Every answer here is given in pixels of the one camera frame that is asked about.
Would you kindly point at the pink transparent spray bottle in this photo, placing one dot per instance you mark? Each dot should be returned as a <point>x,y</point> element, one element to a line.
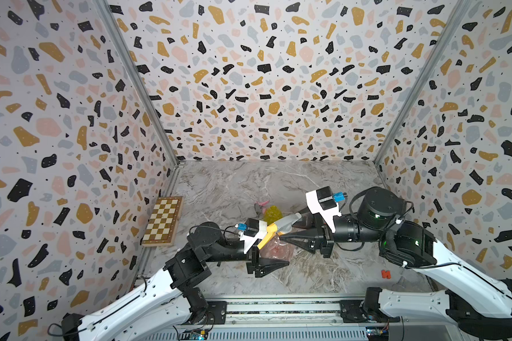
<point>277,249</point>

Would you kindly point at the grey pink spray nozzle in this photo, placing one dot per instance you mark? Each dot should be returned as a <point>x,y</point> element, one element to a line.
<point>261,207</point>

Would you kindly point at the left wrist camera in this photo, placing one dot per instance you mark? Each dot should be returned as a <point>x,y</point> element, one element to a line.
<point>250,232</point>

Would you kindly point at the grey yellow spray nozzle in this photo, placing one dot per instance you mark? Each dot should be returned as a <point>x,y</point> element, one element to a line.
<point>280,227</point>

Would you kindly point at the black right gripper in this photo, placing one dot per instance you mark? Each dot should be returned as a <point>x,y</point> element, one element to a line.
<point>321,238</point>

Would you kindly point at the aluminium frame post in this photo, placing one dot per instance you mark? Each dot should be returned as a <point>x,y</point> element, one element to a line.
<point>103,9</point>
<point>459,11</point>

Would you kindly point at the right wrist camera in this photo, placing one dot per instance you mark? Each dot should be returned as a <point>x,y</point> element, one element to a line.
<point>325,203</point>

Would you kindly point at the wooden chess board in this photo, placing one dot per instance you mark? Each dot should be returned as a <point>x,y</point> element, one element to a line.
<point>163,222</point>

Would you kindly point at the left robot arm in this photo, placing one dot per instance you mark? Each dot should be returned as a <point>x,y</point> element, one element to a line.
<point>170,297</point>

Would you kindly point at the aluminium frame post right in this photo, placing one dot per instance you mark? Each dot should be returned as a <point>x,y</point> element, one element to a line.
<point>459,11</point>

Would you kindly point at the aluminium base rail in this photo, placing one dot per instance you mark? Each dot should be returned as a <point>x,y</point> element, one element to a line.
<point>305,317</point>

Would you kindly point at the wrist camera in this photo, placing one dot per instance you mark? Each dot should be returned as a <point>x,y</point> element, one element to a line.
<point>325,203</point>
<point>250,232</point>

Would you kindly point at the small red block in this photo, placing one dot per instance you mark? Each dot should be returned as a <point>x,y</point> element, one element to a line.
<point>386,274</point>

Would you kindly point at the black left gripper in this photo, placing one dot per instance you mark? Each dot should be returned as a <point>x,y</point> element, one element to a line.
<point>254,260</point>

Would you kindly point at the aluminium frame post left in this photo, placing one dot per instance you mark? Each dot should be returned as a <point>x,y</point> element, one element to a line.
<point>103,9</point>

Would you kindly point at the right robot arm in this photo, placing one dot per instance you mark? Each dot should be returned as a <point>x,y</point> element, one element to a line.
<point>477,304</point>

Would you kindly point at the yellow spray bottle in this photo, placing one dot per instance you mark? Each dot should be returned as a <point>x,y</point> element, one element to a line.
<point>272,214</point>

